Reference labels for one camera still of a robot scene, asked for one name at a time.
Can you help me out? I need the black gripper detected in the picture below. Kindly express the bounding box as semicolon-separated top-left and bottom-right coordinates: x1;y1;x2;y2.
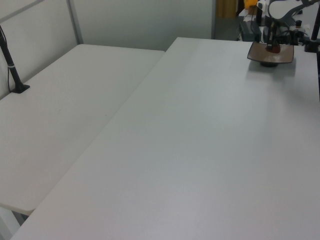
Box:
267;21;281;51

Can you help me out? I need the square brown ceramic plate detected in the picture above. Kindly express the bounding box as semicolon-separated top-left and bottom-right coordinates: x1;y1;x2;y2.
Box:
246;41;296;68

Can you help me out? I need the black box device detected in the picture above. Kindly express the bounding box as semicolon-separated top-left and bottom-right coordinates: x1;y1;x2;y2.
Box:
238;21;263;42

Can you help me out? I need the yellow object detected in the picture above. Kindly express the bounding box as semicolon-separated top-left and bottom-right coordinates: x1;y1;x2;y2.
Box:
243;0;259;10

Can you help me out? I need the brown wooden door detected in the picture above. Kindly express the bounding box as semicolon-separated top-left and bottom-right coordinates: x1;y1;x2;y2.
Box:
215;0;237;19

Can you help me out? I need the black pole with white band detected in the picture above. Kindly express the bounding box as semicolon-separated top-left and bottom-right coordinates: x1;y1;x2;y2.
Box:
0;24;31;95

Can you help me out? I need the black clamp camera stand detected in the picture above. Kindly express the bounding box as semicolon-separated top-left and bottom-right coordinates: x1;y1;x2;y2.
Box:
303;16;320;54

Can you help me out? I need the grey metal frame post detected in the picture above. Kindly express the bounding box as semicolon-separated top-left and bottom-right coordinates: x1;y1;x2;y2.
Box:
66;0;84;46

